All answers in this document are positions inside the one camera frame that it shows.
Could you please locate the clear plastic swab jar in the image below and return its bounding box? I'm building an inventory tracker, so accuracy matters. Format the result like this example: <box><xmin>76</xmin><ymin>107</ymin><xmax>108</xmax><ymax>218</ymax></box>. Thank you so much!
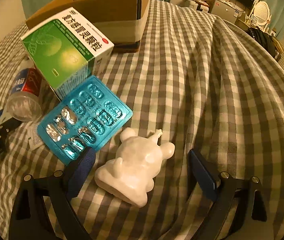
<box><xmin>6</xmin><ymin>67</ymin><xmax>42</xmax><ymax>122</ymax></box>

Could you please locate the teal blister pill pack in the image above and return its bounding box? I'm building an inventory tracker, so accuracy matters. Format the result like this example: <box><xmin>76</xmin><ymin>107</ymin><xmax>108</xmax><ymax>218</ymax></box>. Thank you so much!
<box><xmin>37</xmin><ymin>76</ymin><xmax>133</xmax><ymax>165</ymax></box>

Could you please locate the white bear figurine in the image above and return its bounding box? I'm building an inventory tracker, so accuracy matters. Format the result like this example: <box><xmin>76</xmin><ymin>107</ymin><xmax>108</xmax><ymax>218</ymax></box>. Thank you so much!
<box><xmin>94</xmin><ymin>127</ymin><xmax>175</xmax><ymax>207</ymax></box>

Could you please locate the green white medicine box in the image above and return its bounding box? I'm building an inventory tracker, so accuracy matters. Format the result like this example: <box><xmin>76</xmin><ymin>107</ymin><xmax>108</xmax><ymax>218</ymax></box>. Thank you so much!
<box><xmin>20</xmin><ymin>7</ymin><xmax>114</xmax><ymax>100</ymax></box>

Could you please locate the checkered bed sheet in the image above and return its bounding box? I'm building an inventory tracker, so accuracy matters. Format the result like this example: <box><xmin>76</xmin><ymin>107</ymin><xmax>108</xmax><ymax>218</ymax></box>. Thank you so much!
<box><xmin>0</xmin><ymin>0</ymin><xmax>284</xmax><ymax>240</ymax></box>

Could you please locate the black jacket on chair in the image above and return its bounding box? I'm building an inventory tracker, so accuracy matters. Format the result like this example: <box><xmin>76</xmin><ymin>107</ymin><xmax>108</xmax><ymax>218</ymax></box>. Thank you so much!
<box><xmin>246</xmin><ymin>28</ymin><xmax>281</xmax><ymax>62</ymax></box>

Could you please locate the brown cardboard box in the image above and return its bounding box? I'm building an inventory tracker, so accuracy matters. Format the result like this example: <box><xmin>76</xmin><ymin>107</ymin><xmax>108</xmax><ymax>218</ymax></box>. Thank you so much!
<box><xmin>26</xmin><ymin>0</ymin><xmax>150</xmax><ymax>53</ymax></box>

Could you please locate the silver mini fridge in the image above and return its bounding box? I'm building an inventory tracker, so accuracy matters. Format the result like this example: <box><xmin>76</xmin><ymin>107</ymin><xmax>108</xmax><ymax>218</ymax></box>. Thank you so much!
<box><xmin>209</xmin><ymin>0</ymin><xmax>238</xmax><ymax>24</ymax></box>

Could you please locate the white oval vanity mirror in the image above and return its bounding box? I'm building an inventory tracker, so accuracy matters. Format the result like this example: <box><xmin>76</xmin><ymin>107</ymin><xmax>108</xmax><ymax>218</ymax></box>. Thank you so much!
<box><xmin>252</xmin><ymin>1</ymin><xmax>271</xmax><ymax>26</ymax></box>

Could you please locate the white suitcase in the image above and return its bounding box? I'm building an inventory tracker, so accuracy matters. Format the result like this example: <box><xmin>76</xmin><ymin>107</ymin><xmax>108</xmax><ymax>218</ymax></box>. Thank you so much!
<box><xmin>179</xmin><ymin>0</ymin><xmax>198</xmax><ymax>10</ymax></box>

